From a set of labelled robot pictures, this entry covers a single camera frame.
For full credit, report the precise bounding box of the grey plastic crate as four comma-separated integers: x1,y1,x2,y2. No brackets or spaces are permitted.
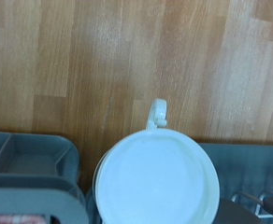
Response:
0,130,90,224

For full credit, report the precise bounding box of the white mug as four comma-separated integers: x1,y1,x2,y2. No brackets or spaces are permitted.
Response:
93,98,221,224

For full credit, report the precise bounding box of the steel wire dish rack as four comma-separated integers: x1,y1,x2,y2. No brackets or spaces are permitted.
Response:
213,189,273,224

